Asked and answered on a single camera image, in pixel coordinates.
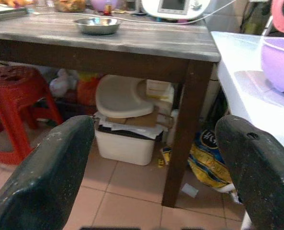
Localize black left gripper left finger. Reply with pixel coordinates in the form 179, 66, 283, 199
0, 115, 95, 230

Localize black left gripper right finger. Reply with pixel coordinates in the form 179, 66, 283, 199
214, 114, 284, 230

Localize yellow blue rice bag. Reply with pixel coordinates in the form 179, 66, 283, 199
161, 129, 237, 194

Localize white paper scrap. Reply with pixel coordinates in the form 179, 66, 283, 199
181, 183, 199, 198

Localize red plastic stool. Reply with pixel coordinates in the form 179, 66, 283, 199
0, 66, 64, 166

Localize white plastic bin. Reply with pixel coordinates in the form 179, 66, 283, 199
94, 126, 163, 166

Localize white counter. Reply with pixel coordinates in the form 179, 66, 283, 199
210, 31, 284, 159

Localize white plush toy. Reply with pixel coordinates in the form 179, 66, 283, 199
49, 68, 79, 98

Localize orange yellow bag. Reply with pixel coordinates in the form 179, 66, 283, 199
76, 71, 104, 106

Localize large purple plastic bowl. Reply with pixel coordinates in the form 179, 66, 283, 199
261, 36, 284, 97

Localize white plastic tray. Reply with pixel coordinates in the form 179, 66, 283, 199
95, 74, 155, 119

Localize brown cardboard piece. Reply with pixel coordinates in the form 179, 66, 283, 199
107, 107, 174, 128

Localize white cardboard box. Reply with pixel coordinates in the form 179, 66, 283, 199
145, 79, 175, 115

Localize pink plastic object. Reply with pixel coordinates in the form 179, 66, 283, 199
270, 0, 284, 34

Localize stainless steel bowl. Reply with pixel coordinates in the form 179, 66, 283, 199
73, 17, 122, 36

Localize dark wooden table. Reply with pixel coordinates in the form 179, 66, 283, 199
0, 12, 222, 208

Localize grey flat tray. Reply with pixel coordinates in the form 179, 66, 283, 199
0, 4, 30, 21

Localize clear food container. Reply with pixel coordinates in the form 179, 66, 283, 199
53, 0, 87, 13

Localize white kitchen appliance with screen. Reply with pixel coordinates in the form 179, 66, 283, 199
140, 0, 212, 20

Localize white power cable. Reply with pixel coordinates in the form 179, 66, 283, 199
34, 0, 238, 25

